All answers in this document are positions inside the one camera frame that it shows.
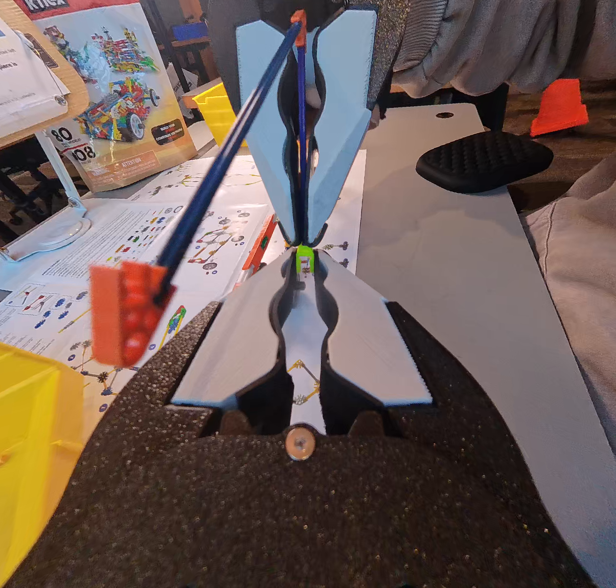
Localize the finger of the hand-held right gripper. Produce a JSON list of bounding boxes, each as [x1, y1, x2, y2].
[[236, 20, 301, 242], [304, 9, 378, 244]]

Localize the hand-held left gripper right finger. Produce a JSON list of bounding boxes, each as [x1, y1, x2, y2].
[[313, 258, 431, 433]]

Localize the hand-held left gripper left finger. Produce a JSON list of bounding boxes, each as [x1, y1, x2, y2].
[[171, 256, 299, 433]]

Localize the wooden document stand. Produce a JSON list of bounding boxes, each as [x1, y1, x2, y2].
[[0, 0, 89, 151]]

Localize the person's right forearm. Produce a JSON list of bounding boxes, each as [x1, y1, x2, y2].
[[390, 0, 616, 98]]

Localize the white instruction sheet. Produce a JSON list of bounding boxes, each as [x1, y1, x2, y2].
[[0, 150, 366, 435]]

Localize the colourful rod and connector model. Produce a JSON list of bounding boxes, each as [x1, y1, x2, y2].
[[241, 213, 280, 273]]

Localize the orange traffic cone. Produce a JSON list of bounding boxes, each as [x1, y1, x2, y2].
[[532, 80, 590, 138]]

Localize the colourful cardboard toy box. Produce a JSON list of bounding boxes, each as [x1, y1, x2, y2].
[[0, 0, 198, 192]]

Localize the grey desk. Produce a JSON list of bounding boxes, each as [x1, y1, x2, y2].
[[125, 102, 616, 588]]

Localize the blue rods with orange connector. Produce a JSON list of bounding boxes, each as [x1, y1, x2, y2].
[[90, 9, 318, 369]]

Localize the yellow plastic bin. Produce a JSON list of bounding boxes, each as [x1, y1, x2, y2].
[[193, 81, 246, 148], [0, 343, 85, 588]]

